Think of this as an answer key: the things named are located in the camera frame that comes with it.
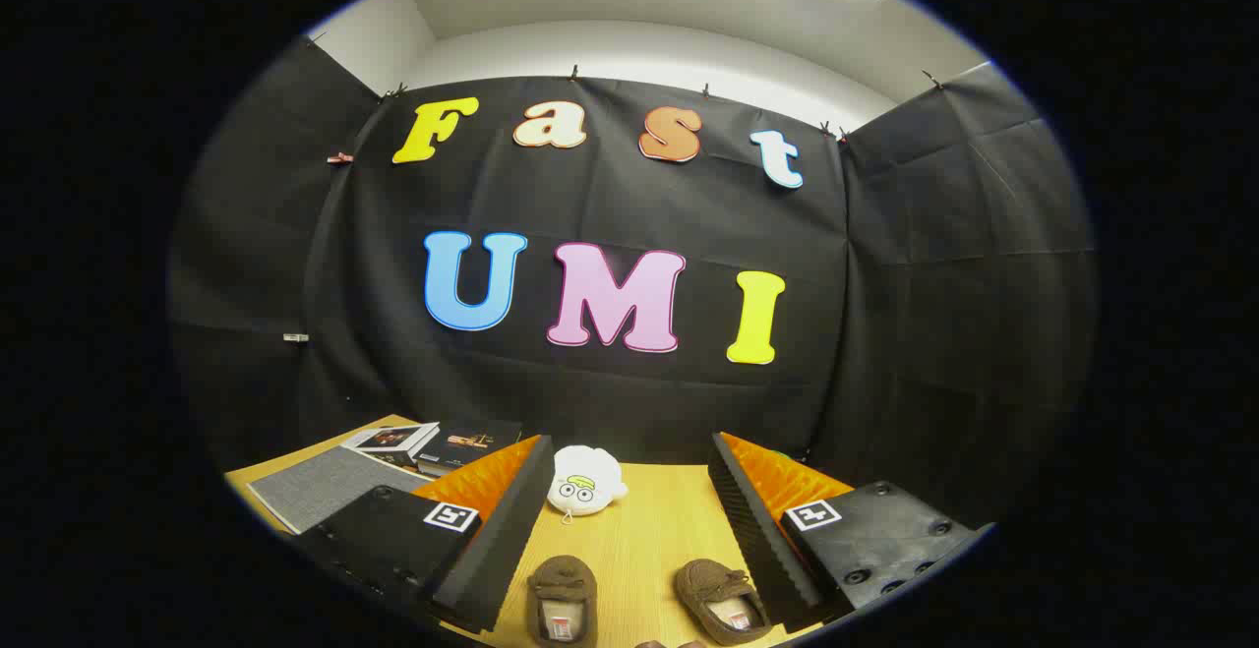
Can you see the black backdrop cloth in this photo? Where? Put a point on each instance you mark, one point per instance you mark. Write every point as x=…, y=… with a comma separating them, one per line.
x=610, y=196

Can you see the dark blue cover book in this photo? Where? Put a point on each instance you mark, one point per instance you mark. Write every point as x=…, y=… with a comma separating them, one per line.
x=472, y=440

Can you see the white portrait cover book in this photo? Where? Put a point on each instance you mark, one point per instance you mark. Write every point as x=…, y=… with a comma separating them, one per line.
x=393, y=440

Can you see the grey fabric storage box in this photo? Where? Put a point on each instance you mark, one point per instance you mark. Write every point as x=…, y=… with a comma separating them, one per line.
x=325, y=486

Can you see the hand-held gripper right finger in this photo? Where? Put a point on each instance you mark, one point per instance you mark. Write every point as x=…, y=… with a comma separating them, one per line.
x=763, y=550

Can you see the white plush toy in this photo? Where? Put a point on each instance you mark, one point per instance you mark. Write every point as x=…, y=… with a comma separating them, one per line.
x=585, y=476

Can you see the brown fuzzy shoe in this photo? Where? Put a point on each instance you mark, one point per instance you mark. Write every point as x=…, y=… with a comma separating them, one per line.
x=713, y=584
x=561, y=584

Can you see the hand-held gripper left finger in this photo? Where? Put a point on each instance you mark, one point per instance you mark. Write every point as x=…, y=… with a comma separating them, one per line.
x=490, y=561

